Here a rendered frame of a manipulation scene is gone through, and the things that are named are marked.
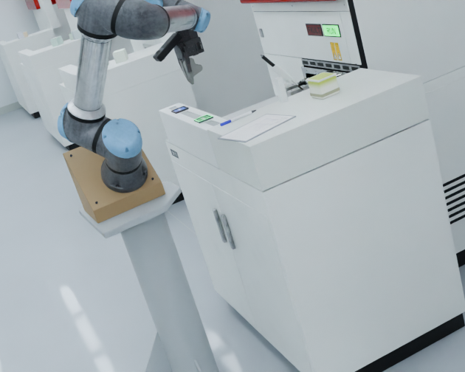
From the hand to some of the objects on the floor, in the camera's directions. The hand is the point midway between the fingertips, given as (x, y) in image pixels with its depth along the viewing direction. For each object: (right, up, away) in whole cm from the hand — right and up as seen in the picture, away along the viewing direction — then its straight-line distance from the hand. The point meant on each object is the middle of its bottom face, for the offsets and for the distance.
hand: (190, 81), depth 248 cm
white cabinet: (+54, -90, +44) cm, 114 cm away
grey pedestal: (-4, -119, +13) cm, 120 cm away
